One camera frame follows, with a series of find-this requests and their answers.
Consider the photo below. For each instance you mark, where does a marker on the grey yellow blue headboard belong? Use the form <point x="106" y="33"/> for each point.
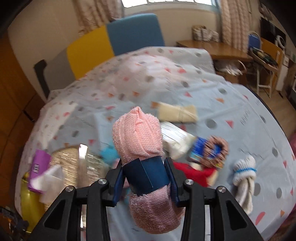
<point x="118" y="37"/>

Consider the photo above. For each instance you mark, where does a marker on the wooden desk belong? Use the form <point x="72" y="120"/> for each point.
<point x="217" y="50"/>

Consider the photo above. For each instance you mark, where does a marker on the red knitted item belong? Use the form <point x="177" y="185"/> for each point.
<point x="206" y="177"/>

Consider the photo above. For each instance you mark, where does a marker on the purple tissue carton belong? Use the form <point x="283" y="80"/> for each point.
<point x="39" y="165"/>

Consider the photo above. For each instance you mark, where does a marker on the pink towel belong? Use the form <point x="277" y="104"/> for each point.
<point x="138" y="140"/>

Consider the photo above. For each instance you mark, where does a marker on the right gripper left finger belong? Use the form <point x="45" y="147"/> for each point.
<point x="62" y="219"/>

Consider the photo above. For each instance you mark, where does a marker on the silver plastic packet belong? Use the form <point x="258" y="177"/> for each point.
<point x="176" y="142"/>

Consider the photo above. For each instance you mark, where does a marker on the ornate gold tissue box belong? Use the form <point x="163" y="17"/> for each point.
<point x="72" y="166"/>

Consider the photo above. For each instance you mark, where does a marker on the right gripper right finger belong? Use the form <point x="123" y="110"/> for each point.
<point x="210" y="214"/>

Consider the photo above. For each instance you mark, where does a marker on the black television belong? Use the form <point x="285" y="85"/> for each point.
<point x="269" y="31"/>

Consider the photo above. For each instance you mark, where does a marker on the beige patterned curtain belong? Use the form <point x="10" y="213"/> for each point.
<point x="235" y="22"/>

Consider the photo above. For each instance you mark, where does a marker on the patterned plastic table cover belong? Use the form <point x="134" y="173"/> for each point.
<point x="155" y="78"/>

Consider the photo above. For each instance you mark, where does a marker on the yellow metal tin tray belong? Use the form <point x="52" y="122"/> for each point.
<point x="31" y="207"/>

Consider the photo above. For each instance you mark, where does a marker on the window with grille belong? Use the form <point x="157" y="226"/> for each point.
<point x="134" y="3"/>

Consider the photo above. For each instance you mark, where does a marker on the packages on desk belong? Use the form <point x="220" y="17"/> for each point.
<point x="201" y="33"/>

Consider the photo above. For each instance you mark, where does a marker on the beige folded cloth bundle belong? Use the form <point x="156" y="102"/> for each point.
<point x="177" y="113"/>

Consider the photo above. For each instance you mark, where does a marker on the white basket under desk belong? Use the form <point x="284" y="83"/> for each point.
<point x="231" y="67"/>

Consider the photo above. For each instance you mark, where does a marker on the white knitted sock bundle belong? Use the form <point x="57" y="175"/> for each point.
<point x="244" y="180"/>

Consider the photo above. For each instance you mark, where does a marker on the wooden wardrobe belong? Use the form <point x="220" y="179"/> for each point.
<point x="20" y="108"/>

